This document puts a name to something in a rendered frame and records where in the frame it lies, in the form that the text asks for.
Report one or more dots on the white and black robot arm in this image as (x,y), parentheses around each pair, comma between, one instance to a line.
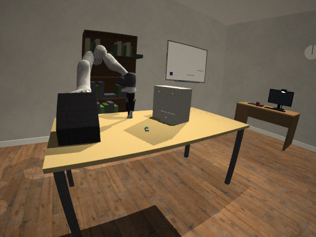
(84,67)

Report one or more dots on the grey chest of drawers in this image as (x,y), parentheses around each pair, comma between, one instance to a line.
(185,103)

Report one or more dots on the grey drawer front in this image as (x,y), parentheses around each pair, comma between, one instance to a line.
(156,112)
(160,91)
(159,102)
(169,117)
(173,94)
(172,105)

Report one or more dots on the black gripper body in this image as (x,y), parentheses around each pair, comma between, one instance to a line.
(130,96)

